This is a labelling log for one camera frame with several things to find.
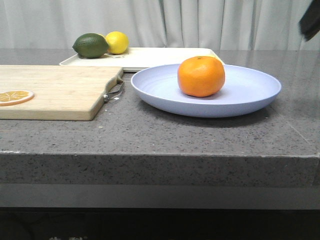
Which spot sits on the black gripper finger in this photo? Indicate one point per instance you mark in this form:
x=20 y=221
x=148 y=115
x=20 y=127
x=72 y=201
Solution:
x=309 y=24

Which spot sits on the orange mandarin fruit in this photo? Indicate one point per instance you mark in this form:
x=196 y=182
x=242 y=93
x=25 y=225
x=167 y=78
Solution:
x=201 y=76

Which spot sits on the light blue plate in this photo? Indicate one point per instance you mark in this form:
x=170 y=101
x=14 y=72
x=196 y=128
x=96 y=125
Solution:
x=245 y=91

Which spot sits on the white rectangular tray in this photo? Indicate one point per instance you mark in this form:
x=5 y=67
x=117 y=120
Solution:
x=139 y=58

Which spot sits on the grey white curtain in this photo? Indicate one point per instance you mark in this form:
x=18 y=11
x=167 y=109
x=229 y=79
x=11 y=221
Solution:
x=213 y=24

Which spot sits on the yellow lemon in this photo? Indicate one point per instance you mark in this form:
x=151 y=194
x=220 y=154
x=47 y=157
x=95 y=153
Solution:
x=118 y=42

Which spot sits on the dark green lime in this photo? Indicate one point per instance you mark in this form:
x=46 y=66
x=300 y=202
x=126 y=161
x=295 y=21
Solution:
x=90 y=45

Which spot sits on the bamboo cutting board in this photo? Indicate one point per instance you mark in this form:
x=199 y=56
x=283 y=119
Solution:
x=67 y=93

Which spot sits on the felt orange slice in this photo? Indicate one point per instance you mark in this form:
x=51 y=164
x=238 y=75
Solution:
x=15 y=97

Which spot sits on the metal cutting board handle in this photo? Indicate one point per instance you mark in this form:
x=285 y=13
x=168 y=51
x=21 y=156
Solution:
x=113 y=88

